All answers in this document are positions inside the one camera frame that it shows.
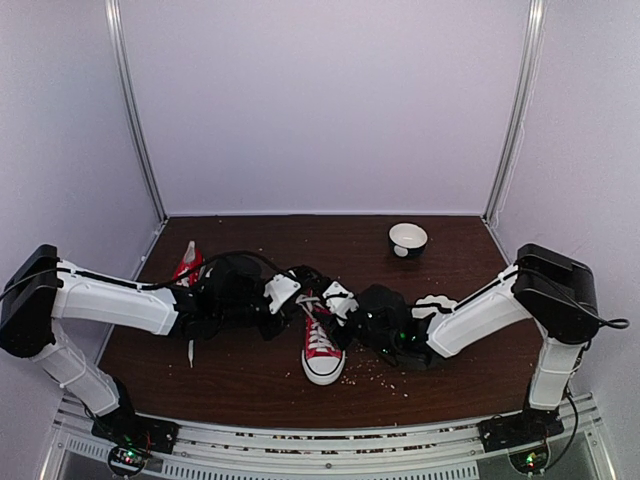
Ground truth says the red canvas sneaker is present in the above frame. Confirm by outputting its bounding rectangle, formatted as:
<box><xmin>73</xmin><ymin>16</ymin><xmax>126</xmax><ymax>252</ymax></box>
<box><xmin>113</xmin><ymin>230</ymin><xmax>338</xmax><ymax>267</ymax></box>
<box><xmin>296</xmin><ymin>290</ymin><xmax>346</xmax><ymax>386</ymax></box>
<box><xmin>173</xmin><ymin>240</ymin><xmax>204</xmax><ymax>287</ymax></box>

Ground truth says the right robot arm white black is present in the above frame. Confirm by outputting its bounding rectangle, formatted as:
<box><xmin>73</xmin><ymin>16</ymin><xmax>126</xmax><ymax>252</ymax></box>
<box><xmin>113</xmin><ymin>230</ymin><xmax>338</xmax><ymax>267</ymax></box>
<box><xmin>321</xmin><ymin>243</ymin><xmax>630</xmax><ymax>442</ymax></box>

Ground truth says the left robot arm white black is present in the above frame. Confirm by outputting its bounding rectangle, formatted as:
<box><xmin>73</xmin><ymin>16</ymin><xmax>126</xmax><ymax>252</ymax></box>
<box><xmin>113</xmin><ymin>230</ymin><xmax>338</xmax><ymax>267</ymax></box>
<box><xmin>1</xmin><ymin>245</ymin><xmax>303</xmax><ymax>444</ymax></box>

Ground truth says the white scalloped ceramic bowl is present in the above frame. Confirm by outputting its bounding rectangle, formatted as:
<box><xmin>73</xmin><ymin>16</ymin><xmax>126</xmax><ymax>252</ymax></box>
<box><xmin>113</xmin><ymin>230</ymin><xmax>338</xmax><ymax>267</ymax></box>
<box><xmin>410</xmin><ymin>295</ymin><xmax>457</xmax><ymax>319</ymax></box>

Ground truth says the black bowl white inside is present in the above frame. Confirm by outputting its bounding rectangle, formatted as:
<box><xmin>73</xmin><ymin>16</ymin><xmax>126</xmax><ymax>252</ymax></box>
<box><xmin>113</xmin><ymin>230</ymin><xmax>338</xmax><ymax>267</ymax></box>
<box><xmin>388</xmin><ymin>223</ymin><xmax>429</xmax><ymax>259</ymax></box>

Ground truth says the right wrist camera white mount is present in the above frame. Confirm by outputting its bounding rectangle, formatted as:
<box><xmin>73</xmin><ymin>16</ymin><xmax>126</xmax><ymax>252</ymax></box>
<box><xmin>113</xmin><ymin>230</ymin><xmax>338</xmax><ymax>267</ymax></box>
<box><xmin>321</xmin><ymin>280</ymin><xmax>359</xmax><ymax>327</ymax></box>

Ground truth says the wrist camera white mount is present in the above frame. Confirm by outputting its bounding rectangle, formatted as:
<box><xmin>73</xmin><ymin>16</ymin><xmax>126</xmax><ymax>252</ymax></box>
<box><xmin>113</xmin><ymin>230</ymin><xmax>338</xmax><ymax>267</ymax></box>
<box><xmin>321</xmin><ymin>280</ymin><xmax>359</xmax><ymax>327</ymax></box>
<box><xmin>263</xmin><ymin>265</ymin><xmax>326</xmax><ymax>315</ymax></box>

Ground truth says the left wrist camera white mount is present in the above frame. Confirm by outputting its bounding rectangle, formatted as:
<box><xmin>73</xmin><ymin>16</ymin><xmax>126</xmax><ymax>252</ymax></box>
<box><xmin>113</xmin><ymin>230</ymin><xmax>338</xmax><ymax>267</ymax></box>
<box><xmin>263</xmin><ymin>265</ymin><xmax>326</xmax><ymax>315</ymax></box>

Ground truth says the aluminium front rail frame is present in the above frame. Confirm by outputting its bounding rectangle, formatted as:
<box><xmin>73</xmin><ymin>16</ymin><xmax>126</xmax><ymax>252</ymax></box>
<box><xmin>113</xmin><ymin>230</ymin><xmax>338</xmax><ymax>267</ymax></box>
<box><xmin>36</xmin><ymin>394</ymin><xmax>622</xmax><ymax>479</ymax></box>

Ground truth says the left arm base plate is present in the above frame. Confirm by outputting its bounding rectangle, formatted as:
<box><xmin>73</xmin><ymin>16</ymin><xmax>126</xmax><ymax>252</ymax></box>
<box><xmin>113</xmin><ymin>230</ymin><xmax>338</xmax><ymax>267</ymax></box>
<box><xmin>91</xmin><ymin>416</ymin><xmax>179</xmax><ymax>454</ymax></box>

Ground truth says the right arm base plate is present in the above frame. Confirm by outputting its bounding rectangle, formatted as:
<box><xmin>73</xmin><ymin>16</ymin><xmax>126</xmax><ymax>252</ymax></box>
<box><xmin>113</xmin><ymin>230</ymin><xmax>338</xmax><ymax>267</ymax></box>
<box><xmin>477</xmin><ymin>412</ymin><xmax>565</xmax><ymax>452</ymax></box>

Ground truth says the right aluminium corner post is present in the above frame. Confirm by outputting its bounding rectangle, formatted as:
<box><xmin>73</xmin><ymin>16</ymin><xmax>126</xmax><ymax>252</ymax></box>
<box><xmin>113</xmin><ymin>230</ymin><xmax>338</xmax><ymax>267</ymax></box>
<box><xmin>483</xmin><ymin>0</ymin><xmax>547</xmax><ymax>226</ymax></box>

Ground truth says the aluminium corner post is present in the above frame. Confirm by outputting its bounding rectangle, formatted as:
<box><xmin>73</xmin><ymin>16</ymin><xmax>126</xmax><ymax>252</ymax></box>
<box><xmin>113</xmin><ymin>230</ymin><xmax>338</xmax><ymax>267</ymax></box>
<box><xmin>105</xmin><ymin>0</ymin><xmax>168</xmax><ymax>222</ymax></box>
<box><xmin>483</xmin><ymin>0</ymin><xmax>547</xmax><ymax>226</ymax></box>

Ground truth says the left aluminium corner post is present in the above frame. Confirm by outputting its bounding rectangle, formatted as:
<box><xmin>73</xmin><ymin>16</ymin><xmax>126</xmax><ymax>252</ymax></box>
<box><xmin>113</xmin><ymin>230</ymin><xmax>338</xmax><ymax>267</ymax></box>
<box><xmin>105</xmin><ymin>0</ymin><xmax>168</xmax><ymax>222</ymax></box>

